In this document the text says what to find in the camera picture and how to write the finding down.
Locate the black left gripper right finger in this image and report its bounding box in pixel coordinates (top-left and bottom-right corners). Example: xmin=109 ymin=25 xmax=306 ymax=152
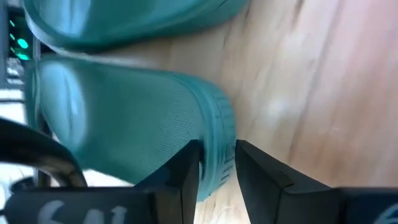
xmin=234 ymin=139 xmax=398 ymax=224

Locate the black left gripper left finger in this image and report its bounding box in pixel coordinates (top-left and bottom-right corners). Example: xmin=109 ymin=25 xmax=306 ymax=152
xmin=6 ymin=139 xmax=200 ymax=224

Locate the teal slide sandal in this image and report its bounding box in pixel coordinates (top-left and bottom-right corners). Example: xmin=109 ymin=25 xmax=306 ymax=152
xmin=23 ymin=0 xmax=251 ymax=54
xmin=24 ymin=54 xmax=237 ymax=202

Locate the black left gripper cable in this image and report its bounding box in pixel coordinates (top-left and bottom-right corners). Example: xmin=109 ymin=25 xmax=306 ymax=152
xmin=0 ymin=117 xmax=88 ymax=187

